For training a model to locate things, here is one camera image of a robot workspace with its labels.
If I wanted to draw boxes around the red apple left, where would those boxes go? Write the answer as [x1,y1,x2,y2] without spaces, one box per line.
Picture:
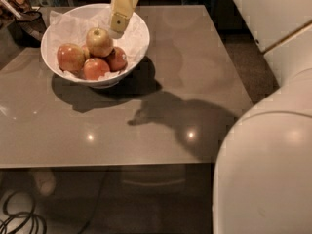
[57,43,85,72]

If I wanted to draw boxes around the small hidden apple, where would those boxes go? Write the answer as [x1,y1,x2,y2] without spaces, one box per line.
[81,45,90,60]

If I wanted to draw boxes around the white paper liner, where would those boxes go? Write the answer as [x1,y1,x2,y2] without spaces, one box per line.
[48,3,148,82]

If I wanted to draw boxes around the white ceramic bowl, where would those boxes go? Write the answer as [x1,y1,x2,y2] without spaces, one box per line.
[41,4,150,88]

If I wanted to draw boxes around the black bag with strap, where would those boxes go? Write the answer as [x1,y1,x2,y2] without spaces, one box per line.
[0,0,47,48]

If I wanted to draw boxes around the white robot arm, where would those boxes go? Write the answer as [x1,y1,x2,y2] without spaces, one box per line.
[194,0,312,234]

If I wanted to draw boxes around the yellow-green top apple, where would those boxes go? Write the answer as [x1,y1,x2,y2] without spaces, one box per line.
[86,27,113,58]

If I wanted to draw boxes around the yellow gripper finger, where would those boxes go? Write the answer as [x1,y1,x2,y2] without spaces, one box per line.
[109,0,139,39]

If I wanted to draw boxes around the red apple front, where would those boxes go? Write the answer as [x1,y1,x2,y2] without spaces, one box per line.
[83,58,110,80]

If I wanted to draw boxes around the red apple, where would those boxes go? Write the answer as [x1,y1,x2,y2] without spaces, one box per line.
[83,58,110,80]
[105,47,128,72]
[57,43,85,72]

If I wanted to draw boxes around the red apple right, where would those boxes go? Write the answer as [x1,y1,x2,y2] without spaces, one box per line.
[105,47,128,72]

